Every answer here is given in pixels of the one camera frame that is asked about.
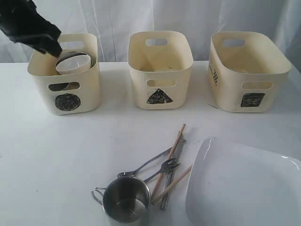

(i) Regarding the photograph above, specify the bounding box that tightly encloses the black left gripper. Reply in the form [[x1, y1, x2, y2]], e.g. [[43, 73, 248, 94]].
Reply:
[[0, 0, 62, 57]]

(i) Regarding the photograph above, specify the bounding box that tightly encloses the white ceramic bowl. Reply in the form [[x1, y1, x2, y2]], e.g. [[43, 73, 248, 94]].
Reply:
[[56, 55, 92, 75]]

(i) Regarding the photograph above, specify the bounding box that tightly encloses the steel bowl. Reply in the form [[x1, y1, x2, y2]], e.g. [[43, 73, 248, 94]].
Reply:
[[56, 51, 95, 68]]

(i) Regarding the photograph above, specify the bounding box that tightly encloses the steel spoon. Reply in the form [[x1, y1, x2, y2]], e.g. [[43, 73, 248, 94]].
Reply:
[[117, 147, 172, 178]]

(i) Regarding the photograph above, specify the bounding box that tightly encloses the long wooden chopstick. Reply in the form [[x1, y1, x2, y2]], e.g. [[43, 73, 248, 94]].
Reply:
[[151, 123, 186, 201]]

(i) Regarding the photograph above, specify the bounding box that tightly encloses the steel cup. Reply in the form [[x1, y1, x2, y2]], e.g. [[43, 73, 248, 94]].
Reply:
[[91, 177, 151, 226], [48, 83, 69, 91]]

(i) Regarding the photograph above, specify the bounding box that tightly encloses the short wooden chopstick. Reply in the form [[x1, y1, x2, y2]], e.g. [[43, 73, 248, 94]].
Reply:
[[151, 165, 193, 205]]

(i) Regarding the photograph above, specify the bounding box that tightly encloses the cream bin with circle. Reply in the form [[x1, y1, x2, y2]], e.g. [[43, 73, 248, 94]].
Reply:
[[27, 33, 101, 115]]

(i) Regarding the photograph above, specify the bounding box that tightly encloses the white backdrop curtain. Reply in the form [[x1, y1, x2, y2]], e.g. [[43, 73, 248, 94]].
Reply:
[[0, 0, 301, 64]]

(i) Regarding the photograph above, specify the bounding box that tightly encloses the cream bin with triangle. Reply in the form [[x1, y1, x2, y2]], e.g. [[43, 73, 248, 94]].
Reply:
[[128, 31, 193, 110]]

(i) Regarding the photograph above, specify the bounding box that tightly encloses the steel table knife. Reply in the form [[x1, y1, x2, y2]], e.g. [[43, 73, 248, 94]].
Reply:
[[160, 136, 186, 211]]

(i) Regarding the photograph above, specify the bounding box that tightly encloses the steel fork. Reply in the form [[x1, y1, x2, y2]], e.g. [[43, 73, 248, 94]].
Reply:
[[144, 158, 180, 183]]

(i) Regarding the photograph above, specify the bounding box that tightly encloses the cream bin with square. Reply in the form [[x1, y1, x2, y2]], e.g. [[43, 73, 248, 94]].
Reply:
[[208, 32, 292, 113]]

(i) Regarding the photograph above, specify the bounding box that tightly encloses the white square plate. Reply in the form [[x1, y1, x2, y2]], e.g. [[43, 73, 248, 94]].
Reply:
[[186, 137, 301, 226]]

